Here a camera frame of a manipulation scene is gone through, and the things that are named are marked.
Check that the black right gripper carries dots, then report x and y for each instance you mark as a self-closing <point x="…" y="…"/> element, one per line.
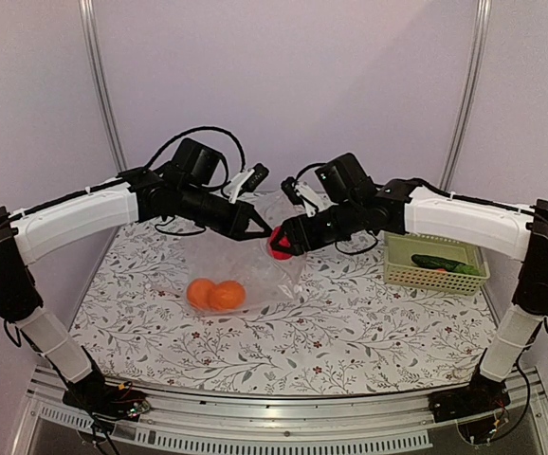
<point x="295" y="227"/>

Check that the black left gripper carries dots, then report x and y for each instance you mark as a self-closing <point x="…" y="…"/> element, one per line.
<point x="238" y="225"/>

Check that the red strawberry toy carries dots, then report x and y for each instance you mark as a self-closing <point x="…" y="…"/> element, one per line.
<point x="278" y="246"/>

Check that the clear zip top bag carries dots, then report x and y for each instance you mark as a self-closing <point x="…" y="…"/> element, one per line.
<point x="219" y="259"/>

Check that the orange tangerine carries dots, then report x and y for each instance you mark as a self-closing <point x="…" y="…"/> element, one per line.
<point x="198" y="293"/>
<point x="228" y="295"/>

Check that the orange tangerine front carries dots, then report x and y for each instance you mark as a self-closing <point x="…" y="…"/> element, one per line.
<point x="198" y="293"/>

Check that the green leafy vegetable toy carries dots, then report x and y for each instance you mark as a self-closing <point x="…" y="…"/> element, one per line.
<point x="467" y="269"/>

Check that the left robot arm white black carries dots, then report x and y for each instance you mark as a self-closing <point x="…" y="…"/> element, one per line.
<point x="180" y="188"/>

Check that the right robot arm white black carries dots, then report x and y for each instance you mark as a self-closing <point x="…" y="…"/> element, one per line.
<point x="414" y="206"/>

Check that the floral pattern table mat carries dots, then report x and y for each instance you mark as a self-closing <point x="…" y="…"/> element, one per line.
<point x="346" y="332"/>

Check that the beige perforated plastic basket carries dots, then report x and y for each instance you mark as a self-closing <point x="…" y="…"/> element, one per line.
<point x="399" y="269"/>

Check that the green cucumber toy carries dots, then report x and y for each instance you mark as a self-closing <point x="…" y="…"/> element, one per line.
<point x="436" y="263"/>

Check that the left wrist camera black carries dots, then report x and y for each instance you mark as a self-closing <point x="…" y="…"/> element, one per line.
<point x="245" y="181"/>

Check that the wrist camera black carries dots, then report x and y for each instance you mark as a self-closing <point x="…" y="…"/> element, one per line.
<point x="245" y="181"/>
<point x="300" y="193"/>

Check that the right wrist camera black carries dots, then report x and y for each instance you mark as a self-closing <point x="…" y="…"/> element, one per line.
<point x="300" y="193"/>

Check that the front aluminium rail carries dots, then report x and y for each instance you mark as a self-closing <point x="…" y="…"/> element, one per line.
<point x="187" y="421"/>

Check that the left aluminium frame post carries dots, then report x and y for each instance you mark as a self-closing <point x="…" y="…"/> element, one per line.
<point x="92" y="44"/>

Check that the aluminium frame post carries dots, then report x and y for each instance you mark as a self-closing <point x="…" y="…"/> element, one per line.
<point x="92" y="44"/>
<point x="475" y="61"/>

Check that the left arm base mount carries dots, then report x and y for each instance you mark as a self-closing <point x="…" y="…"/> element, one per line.
<point x="110" y="402"/>

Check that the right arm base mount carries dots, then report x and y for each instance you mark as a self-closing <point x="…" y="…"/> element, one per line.
<point x="478" y="396"/>

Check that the right aluminium frame post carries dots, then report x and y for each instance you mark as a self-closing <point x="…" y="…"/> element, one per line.
<point x="475" y="61"/>

